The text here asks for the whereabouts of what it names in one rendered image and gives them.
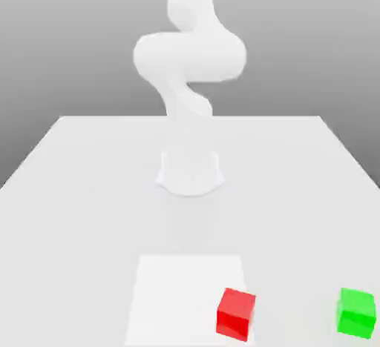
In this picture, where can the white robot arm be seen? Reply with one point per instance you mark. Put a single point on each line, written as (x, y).
(190, 56)

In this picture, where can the small red cube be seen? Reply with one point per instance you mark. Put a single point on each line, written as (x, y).
(234, 316)

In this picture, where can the small green cube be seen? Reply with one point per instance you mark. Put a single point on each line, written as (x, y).
(355, 314)

